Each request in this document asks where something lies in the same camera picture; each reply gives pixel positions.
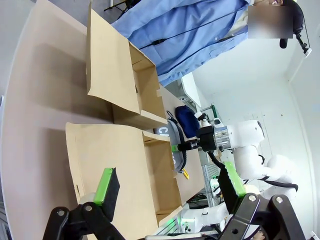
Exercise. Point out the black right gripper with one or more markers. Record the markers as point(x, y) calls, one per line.
point(206, 138)

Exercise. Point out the small yellow item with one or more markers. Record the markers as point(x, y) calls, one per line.
point(186, 174)

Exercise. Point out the person in blue shirt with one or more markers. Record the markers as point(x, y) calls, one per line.
point(187, 32)

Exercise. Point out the cardboard box with long flap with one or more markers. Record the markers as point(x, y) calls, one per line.
point(112, 155)

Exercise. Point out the grey cap with letter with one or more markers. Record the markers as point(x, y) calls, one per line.
point(176, 160)

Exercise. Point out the black headset with microphone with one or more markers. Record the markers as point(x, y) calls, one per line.
point(297, 17)

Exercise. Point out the aluminium profile frame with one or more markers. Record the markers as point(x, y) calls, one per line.
point(208, 175)

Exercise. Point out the white panel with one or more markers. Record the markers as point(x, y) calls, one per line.
point(191, 88)

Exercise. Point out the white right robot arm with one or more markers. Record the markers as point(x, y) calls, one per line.
point(250, 155)

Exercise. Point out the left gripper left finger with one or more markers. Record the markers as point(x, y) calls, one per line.
point(105, 200)

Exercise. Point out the cardboard box with wide flap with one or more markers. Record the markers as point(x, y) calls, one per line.
point(110, 65)

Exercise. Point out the green clamp fixture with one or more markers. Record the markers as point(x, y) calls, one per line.
point(212, 111)

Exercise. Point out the black tripod stand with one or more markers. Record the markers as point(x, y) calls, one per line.
point(120, 5)

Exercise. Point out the blue fabric pouch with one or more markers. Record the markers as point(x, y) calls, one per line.
point(186, 120)

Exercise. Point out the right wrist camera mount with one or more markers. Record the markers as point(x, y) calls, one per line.
point(203, 121)

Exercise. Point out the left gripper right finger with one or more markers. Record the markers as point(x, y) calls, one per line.
point(250, 215)

